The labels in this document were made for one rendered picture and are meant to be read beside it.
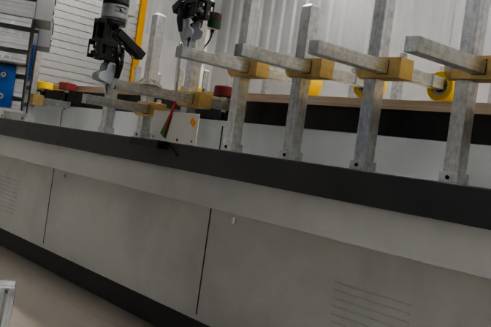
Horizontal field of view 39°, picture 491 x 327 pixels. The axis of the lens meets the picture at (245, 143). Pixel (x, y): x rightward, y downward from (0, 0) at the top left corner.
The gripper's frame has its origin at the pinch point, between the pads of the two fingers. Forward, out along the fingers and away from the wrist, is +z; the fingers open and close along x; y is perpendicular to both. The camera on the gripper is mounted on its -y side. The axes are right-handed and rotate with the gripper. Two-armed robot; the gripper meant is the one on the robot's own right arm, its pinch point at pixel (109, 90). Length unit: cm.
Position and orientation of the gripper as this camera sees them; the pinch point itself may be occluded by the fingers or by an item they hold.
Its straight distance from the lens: 204.4
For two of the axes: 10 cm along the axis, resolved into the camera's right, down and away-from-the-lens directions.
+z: -1.4, 9.9, -0.1
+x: 6.4, 0.8, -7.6
